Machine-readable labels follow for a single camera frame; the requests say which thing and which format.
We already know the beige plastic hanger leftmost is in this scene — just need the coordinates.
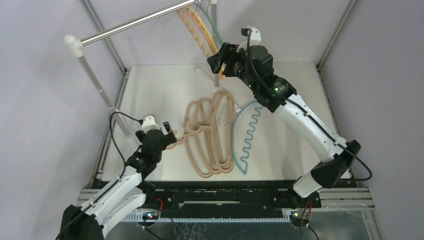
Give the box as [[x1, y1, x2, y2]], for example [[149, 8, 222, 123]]
[[162, 98, 216, 179]]

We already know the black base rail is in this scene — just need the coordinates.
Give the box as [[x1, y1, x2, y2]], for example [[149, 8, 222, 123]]
[[91, 178, 359, 220]]

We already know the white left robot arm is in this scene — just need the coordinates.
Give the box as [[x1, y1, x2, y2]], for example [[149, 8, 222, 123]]
[[56, 115, 177, 240]]

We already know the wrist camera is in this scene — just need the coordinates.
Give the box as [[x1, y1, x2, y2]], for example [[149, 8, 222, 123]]
[[141, 113, 161, 133], [239, 25, 262, 49]]

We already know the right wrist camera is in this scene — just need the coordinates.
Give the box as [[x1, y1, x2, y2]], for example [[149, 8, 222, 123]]
[[239, 25, 262, 49]]

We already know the black right camera cable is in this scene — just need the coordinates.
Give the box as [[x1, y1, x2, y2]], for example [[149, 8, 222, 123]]
[[245, 28, 374, 240]]

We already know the black camera cable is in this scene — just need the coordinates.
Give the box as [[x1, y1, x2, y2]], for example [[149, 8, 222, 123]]
[[54, 111, 145, 240], [245, 28, 374, 240]]

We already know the black left camera cable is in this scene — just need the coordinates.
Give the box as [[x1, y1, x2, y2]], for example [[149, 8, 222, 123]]
[[54, 111, 145, 240]]

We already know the beige plastic hanger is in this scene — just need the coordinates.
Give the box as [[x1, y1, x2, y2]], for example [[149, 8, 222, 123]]
[[171, 96, 224, 176], [162, 98, 216, 179], [183, 89, 234, 174], [183, 87, 237, 171]]

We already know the blue wire hanger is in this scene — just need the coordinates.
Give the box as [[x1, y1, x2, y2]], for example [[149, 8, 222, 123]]
[[230, 101, 263, 175]]

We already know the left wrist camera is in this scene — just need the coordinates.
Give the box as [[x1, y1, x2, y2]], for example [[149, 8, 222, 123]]
[[141, 113, 161, 133]]

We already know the beige plastic hanger top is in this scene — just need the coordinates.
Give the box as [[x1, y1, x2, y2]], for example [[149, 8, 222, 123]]
[[183, 87, 237, 171]]

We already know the metal clothes rack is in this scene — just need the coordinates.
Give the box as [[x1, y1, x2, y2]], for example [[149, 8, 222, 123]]
[[65, 0, 210, 145]]

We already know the green wire hanger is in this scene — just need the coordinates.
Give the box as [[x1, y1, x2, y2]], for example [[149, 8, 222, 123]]
[[195, 0, 224, 47]]

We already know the white rack foot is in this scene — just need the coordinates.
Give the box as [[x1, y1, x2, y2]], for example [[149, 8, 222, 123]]
[[196, 68, 223, 92]]

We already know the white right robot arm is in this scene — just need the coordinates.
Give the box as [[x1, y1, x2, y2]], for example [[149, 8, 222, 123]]
[[206, 42, 361, 208]]

